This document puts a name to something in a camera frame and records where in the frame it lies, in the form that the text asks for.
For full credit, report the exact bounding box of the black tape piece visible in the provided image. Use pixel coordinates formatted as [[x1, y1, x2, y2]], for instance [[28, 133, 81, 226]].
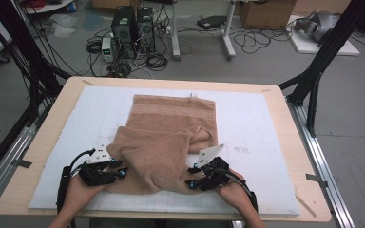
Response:
[[12, 159, 33, 169]]

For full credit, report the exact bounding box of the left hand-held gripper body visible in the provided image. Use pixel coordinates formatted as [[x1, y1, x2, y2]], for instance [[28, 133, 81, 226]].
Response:
[[78, 144, 119, 187]]

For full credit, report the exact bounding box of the black frame stand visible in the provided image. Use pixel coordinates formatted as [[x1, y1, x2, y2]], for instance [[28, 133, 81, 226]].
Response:
[[0, 0, 73, 128], [278, 0, 365, 138]]

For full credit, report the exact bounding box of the large cardboard box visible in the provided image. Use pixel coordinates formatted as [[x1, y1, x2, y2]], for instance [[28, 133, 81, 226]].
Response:
[[240, 0, 298, 30]]

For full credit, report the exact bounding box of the white desk frame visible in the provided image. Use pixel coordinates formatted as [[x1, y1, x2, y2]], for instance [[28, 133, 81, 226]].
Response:
[[170, 0, 238, 62]]

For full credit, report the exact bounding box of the grey tape piece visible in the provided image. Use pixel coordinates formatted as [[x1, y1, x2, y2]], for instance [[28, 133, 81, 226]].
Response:
[[305, 173, 329, 188]]

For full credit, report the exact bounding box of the white grid mat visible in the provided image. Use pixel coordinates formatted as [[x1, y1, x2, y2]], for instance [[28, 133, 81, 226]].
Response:
[[28, 85, 301, 217]]

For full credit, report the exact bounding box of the grey robot shell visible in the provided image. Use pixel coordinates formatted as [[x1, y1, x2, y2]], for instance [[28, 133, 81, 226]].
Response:
[[294, 10, 342, 43]]

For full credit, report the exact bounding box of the light wooden table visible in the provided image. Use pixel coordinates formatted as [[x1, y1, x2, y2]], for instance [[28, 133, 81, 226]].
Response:
[[0, 75, 333, 222]]

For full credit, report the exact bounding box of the tan terry towel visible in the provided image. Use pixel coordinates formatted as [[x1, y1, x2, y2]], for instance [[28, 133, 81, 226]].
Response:
[[103, 93, 219, 196]]

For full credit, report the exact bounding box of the black flat device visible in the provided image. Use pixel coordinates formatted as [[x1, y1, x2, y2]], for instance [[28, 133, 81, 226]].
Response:
[[197, 15, 228, 31]]

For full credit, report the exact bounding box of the white round table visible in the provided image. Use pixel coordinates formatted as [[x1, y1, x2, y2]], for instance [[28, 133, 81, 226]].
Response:
[[20, 0, 76, 15]]

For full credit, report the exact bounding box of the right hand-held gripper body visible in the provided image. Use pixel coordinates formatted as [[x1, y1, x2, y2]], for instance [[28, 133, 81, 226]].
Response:
[[199, 143, 231, 191]]

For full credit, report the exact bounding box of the black computer tower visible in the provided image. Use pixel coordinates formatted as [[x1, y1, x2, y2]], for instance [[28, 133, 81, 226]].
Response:
[[136, 7, 157, 53], [111, 5, 137, 44]]

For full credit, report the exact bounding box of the loose black floor cable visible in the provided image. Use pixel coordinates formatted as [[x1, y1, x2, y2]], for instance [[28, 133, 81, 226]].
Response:
[[233, 27, 294, 55]]

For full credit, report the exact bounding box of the person's right hand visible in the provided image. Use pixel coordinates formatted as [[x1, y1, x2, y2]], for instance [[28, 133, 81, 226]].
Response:
[[217, 170, 253, 212]]

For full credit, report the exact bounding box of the white bench power supply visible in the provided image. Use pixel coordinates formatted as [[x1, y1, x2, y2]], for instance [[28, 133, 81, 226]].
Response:
[[101, 37, 116, 63]]

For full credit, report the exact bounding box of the coiled black cable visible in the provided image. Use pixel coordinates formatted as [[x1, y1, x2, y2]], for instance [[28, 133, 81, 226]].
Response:
[[145, 52, 169, 72], [85, 40, 104, 55]]

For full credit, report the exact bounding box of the aluminium rail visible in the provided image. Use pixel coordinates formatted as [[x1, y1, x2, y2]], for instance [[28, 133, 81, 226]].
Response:
[[286, 98, 357, 228], [0, 104, 46, 217]]

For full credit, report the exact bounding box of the person's left hand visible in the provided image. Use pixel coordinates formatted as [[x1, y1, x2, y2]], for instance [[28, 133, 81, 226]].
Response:
[[64, 174, 107, 213]]

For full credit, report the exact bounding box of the clear plastic sheet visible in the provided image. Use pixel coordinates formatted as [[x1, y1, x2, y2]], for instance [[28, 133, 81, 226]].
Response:
[[49, 13, 78, 38]]

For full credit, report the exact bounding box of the thin wooden strip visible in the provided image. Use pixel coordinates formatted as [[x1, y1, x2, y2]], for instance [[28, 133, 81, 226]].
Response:
[[294, 194, 317, 219]]

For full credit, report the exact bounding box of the white floor board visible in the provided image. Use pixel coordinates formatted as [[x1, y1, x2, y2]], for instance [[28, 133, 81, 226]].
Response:
[[286, 14, 361, 57]]

